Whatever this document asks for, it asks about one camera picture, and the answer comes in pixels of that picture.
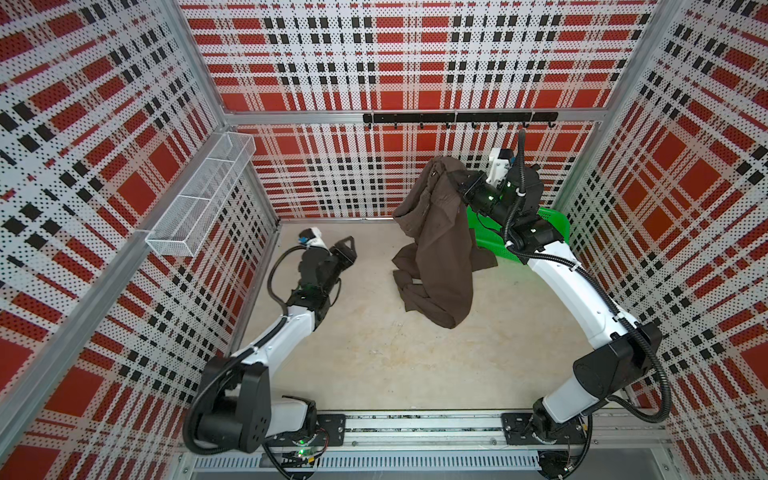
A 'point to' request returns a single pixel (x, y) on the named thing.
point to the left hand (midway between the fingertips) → (358, 242)
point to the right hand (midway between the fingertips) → (451, 170)
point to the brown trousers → (440, 252)
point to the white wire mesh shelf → (186, 223)
